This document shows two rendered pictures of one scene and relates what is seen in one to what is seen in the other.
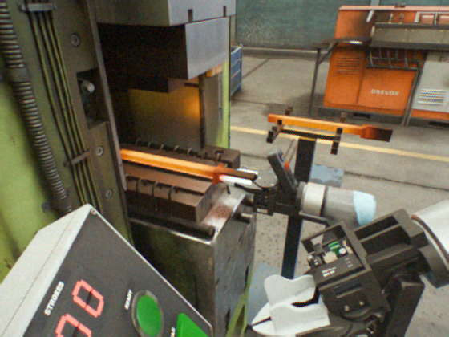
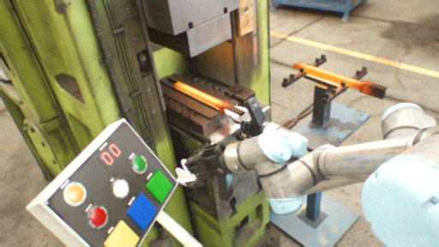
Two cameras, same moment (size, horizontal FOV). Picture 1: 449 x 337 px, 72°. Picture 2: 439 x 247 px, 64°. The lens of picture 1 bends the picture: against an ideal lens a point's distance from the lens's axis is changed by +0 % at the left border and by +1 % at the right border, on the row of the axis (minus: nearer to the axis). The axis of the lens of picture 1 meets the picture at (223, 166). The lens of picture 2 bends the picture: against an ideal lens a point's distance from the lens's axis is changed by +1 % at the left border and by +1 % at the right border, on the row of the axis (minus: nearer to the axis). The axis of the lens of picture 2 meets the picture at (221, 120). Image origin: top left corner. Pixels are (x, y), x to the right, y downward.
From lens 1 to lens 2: 0.71 m
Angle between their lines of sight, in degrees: 24
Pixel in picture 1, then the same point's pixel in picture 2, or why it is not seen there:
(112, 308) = (123, 156)
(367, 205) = (295, 143)
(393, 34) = not seen: outside the picture
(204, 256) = not seen: hidden behind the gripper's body
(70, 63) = (133, 49)
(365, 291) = (199, 168)
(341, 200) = not seen: hidden behind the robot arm
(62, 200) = (125, 112)
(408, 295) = (219, 174)
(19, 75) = (108, 61)
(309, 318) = (189, 177)
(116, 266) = (129, 143)
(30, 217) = (112, 118)
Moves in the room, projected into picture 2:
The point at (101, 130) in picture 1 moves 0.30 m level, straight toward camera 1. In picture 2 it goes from (150, 79) to (132, 128)
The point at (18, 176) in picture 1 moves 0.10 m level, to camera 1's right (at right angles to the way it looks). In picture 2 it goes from (107, 100) to (132, 105)
